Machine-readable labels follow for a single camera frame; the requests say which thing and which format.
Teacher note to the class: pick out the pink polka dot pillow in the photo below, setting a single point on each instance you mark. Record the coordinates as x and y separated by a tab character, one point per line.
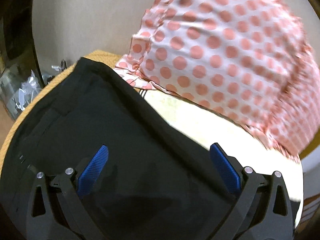
248	60

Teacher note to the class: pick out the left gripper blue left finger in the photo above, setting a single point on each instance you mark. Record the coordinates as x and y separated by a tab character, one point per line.
55	208

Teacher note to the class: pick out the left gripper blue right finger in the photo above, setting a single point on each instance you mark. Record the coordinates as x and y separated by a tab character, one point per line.
262	209

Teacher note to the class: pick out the cream patterned bed sheet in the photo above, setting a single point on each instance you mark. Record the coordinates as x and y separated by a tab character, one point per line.
204	127

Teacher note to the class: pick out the black pants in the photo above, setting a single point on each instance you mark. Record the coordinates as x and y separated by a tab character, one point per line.
157	183

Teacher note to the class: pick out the clutter on floor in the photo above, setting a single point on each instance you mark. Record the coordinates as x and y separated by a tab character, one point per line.
22	81

